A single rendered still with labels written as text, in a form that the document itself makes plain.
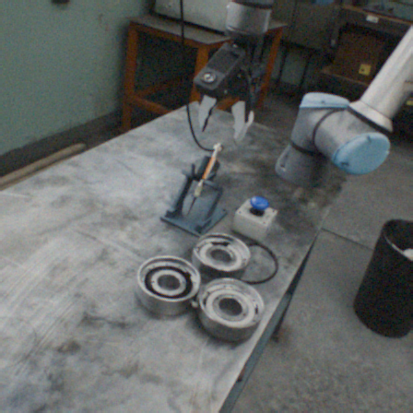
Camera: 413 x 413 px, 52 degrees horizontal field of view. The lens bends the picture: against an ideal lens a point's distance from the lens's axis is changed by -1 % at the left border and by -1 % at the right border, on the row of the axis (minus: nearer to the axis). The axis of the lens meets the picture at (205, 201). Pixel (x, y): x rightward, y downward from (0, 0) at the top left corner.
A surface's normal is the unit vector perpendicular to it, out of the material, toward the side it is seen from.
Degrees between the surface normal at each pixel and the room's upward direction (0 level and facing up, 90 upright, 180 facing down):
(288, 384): 0
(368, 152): 97
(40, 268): 0
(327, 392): 0
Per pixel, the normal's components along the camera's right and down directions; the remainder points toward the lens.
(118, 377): 0.18, -0.83
